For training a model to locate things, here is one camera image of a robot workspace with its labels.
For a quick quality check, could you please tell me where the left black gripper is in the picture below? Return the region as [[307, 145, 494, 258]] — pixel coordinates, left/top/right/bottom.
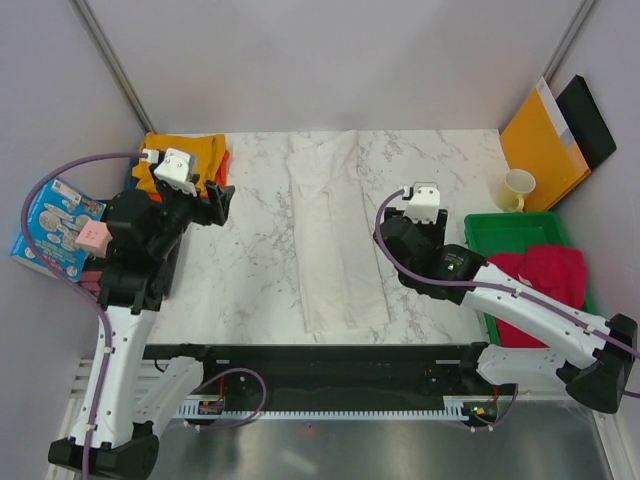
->
[[151, 163, 236, 254]]

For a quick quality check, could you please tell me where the white t shirt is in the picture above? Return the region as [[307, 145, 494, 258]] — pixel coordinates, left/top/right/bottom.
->
[[286, 131, 390, 343]]

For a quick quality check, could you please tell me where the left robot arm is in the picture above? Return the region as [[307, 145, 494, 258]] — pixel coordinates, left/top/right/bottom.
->
[[48, 181, 235, 479]]

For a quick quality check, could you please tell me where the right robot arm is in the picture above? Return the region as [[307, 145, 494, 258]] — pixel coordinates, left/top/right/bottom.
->
[[373, 206, 639, 414]]

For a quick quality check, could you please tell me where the orange folded shirt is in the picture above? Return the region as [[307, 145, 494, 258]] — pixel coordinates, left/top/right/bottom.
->
[[149, 150, 230, 202]]

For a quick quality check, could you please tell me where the mustard yellow folded shirt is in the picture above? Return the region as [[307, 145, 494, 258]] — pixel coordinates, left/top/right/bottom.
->
[[131, 133, 229, 198]]

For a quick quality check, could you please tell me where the green plastic tray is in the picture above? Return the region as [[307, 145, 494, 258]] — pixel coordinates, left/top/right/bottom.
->
[[464, 212, 595, 313]]

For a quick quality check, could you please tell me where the yellow mug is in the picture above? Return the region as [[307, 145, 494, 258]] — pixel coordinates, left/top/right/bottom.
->
[[496, 169, 536, 213]]

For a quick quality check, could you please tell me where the blue folded shirt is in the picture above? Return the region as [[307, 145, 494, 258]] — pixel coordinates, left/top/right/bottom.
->
[[123, 170, 137, 191]]

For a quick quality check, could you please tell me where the black and pink case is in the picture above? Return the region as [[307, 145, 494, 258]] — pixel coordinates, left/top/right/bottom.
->
[[79, 190, 182, 312]]

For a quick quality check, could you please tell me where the magenta t shirt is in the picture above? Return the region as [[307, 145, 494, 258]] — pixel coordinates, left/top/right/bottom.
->
[[487, 244, 589, 349]]

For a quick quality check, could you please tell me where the orange envelope folder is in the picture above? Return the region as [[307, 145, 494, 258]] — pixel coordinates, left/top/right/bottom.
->
[[500, 78, 591, 212]]

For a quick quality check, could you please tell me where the pink cube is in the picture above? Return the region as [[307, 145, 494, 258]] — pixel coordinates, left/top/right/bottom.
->
[[74, 220, 112, 258]]

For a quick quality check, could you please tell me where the blue printed box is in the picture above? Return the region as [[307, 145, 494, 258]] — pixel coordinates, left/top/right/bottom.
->
[[27, 177, 107, 282]]

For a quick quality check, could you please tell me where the black flat box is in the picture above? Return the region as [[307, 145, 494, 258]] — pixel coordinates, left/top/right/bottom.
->
[[556, 75, 617, 170]]

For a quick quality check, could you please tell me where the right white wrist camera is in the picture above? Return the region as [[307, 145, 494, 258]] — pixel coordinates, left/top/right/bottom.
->
[[401, 182, 441, 224]]

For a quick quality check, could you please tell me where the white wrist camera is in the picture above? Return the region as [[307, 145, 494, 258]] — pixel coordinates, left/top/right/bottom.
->
[[401, 182, 441, 224], [142, 148, 197, 196]]

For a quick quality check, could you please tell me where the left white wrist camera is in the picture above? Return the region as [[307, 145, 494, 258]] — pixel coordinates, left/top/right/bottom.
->
[[142, 148, 197, 196]]

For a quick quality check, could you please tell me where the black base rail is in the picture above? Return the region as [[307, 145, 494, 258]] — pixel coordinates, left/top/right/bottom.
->
[[144, 344, 514, 411]]

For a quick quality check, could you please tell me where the white cable duct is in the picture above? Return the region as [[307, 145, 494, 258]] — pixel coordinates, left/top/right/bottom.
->
[[173, 397, 497, 422]]

